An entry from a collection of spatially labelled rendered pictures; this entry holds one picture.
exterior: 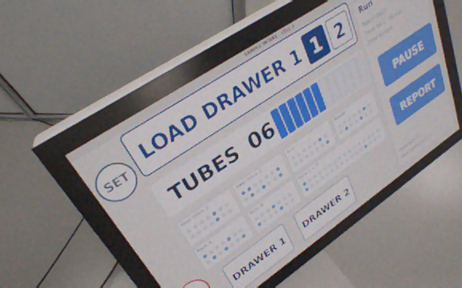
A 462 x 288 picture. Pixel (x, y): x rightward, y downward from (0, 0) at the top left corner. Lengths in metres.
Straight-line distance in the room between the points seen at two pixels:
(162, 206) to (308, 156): 0.19
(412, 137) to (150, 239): 0.38
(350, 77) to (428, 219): 1.26
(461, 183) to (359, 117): 1.34
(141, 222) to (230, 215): 0.10
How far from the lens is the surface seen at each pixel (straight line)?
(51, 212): 1.78
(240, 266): 0.49
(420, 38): 0.58
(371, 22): 0.52
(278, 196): 0.47
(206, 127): 0.40
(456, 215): 1.76
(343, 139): 0.51
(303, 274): 1.48
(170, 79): 0.39
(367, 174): 0.55
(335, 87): 0.48
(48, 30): 1.50
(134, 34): 1.40
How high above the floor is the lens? 1.49
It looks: 61 degrees down
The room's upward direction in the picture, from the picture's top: 6 degrees counter-clockwise
